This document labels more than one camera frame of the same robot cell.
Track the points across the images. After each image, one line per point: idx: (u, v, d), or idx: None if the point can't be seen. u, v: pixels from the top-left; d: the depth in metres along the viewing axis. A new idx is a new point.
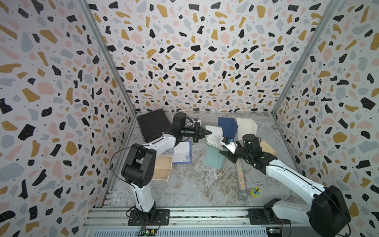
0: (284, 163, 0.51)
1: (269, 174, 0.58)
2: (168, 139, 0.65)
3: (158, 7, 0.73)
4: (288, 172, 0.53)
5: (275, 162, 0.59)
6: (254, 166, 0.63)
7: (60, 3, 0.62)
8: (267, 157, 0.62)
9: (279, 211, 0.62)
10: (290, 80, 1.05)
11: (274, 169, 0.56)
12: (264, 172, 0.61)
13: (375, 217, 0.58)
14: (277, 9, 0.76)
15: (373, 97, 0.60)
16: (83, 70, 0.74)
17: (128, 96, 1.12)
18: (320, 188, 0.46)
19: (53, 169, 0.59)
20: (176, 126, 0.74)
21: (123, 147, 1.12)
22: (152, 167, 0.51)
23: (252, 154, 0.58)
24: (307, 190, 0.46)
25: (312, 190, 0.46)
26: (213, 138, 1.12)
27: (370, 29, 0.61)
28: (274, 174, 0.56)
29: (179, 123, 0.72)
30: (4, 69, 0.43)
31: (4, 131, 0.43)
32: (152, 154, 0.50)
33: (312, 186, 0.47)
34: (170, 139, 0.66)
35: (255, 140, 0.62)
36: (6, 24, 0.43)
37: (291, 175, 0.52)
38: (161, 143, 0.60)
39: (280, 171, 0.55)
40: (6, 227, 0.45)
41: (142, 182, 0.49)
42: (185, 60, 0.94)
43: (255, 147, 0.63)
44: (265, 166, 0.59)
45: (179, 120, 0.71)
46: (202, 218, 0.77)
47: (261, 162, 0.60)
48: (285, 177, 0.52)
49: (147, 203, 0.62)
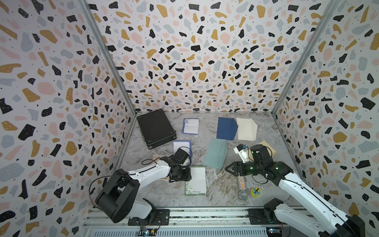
0: (301, 179, 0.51)
1: (283, 188, 0.54)
2: (161, 169, 0.58)
3: (158, 7, 0.73)
4: (307, 191, 0.49)
5: (291, 177, 0.54)
6: (267, 176, 0.57)
7: (60, 3, 0.62)
8: (282, 169, 0.56)
9: (282, 220, 0.62)
10: (290, 80, 1.05)
11: (291, 185, 0.51)
12: (276, 182, 0.56)
13: (375, 217, 0.58)
14: (278, 9, 0.76)
15: (372, 97, 0.60)
16: (83, 70, 0.74)
17: (128, 96, 1.12)
18: (342, 217, 0.42)
19: (53, 169, 0.59)
20: (177, 157, 0.71)
21: (123, 147, 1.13)
22: (130, 202, 0.44)
23: (263, 165, 0.63)
24: (329, 218, 0.43)
25: (334, 218, 0.42)
26: (194, 184, 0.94)
27: (370, 29, 0.61)
28: (289, 189, 0.52)
29: (181, 156, 0.71)
30: (4, 69, 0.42)
31: (4, 131, 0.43)
32: (132, 187, 0.43)
33: (333, 213, 0.43)
34: (165, 167, 0.60)
35: (263, 149, 0.60)
36: (6, 25, 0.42)
37: (310, 196, 0.48)
38: (149, 174, 0.52)
39: (297, 189, 0.50)
40: (6, 227, 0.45)
41: (114, 217, 0.41)
42: (185, 60, 0.94)
43: (264, 156, 0.60)
44: (280, 179, 0.53)
45: (182, 153, 0.71)
46: (202, 217, 0.77)
47: (275, 172, 0.56)
48: (303, 197, 0.48)
49: (144, 206, 0.59)
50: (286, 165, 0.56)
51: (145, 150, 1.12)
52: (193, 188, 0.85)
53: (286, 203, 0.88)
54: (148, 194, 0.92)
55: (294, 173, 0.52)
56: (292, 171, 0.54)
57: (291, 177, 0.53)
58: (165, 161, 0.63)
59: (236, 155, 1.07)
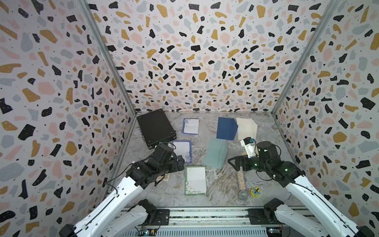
0: (311, 184, 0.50)
1: (289, 191, 0.51)
2: (121, 198, 0.44)
3: (158, 7, 0.73)
4: (317, 197, 0.46)
5: (300, 180, 0.50)
6: (274, 177, 0.54)
7: (60, 3, 0.62)
8: (291, 171, 0.52)
9: (282, 221, 0.62)
10: (290, 80, 1.05)
11: (301, 191, 0.48)
12: (283, 184, 0.53)
13: (375, 217, 0.58)
14: (277, 9, 0.76)
15: (372, 97, 0.60)
16: (83, 70, 0.74)
17: (128, 96, 1.12)
18: (353, 228, 0.41)
19: (53, 169, 0.59)
20: (156, 160, 0.53)
21: (123, 147, 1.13)
22: None
23: (270, 165, 0.58)
24: (339, 229, 0.41)
25: (344, 229, 0.41)
26: (194, 185, 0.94)
27: (370, 29, 0.61)
28: (297, 193, 0.49)
29: (160, 157, 0.53)
30: (4, 69, 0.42)
31: (4, 131, 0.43)
32: None
33: (344, 223, 0.41)
34: (133, 189, 0.46)
35: (272, 147, 0.55)
36: (6, 25, 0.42)
37: (320, 203, 0.45)
38: (102, 217, 0.41)
39: (308, 194, 0.47)
40: (6, 227, 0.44)
41: None
42: (185, 60, 0.94)
43: (273, 155, 0.55)
44: (288, 181, 0.50)
45: (162, 152, 0.53)
46: (202, 218, 0.77)
47: (283, 174, 0.51)
48: (312, 203, 0.46)
49: (137, 216, 0.60)
50: (295, 166, 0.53)
51: (145, 150, 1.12)
52: (193, 188, 0.85)
53: (286, 203, 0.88)
54: (148, 194, 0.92)
55: (304, 177, 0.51)
56: (301, 172, 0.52)
57: (301, 180, 0.50)
58: (130, 179, 0.47)
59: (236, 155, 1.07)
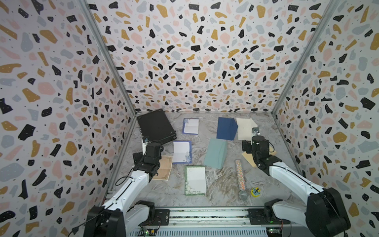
0: (286, 165, 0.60)
1: (272, 175, 0.60)
2: (138, 181, 0.54)
3: (158, 7, 0.73)
4: (289, 172, 0.55)
5: (278, 163, 0.61)
6: (259, 166, 0.65)
7: (60, 3, 0.62)
8: (272, 160, 0.64)
9: (282, 217, 0.62)
10: (290, 80, 1.05)
11: (277, 170, 0.58)
12: (267, 172, 0.63)
13: (375, 217, 0.58)
14: (277, 9, 0.76)
15: (372, 97, 0.60)
16: (83, 70, 0.74)
17: (128, 96, 1.12)
18: (317, 188, 0.47)
19: (53, 170, 0.59)
20: (150, 156, 0.65)
21: (123, 147, 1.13)
22: (121, 234, 0.41)
23: (258, 155, 0.69)
24: (305, 189, 0.47)
25: (310, 189, 0.47)
26: (194, 185, 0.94)
27: (370, 29, 0.61)
28: (276, 174, 0.58)
29: (153, 152, 0.64)
30: (4, 69, 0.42)
31: (4, 131, 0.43)
32: (117, 218, 0.40)
33: (310, 186, 0.48)
34: (144, 177, 0.56)
35: (263, 142, 0.65)
36: (6, 25, 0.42)
37: (292, 176, 0.54)
38: (129, 194, 0.48)
39: (282, 171, 0.57)
40: (6, 227, 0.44)
41: None
42: (185, 60, 0.94)
43: (262, 149, 0.65)
44: (268, 167, 0.61)
45: (153, 149, 0.64)
46: (202, 218, 0.77)
47: (266, 164, 0.62)
48: (287, 177, 0.54)
49: (141, 211, 0.60)
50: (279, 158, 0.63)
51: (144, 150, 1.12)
52: (193, 188, 0.85)
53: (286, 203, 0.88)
54: (148, 194, 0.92)
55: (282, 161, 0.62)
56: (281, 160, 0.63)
57: (278, 164, 0.61)
58: (140, 171, 0.59)
59: (236, 155, 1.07)
